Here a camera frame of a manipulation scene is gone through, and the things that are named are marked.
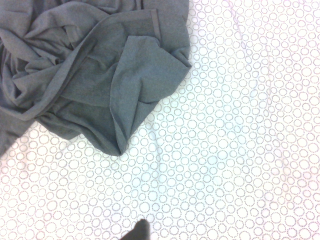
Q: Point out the grey garment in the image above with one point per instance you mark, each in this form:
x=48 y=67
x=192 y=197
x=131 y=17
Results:
x=87 y=75

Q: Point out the white circle-patterned bed duvet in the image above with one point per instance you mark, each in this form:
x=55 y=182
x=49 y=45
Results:
x=225 y=125

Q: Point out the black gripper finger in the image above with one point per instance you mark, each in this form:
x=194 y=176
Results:
x=138 y=231

